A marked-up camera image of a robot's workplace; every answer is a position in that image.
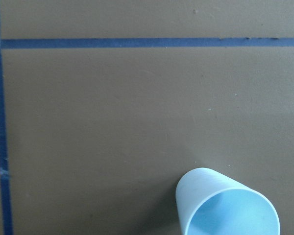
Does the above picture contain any pale blue cup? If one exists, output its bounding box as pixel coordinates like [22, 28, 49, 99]
[175, 167, 281, 235]

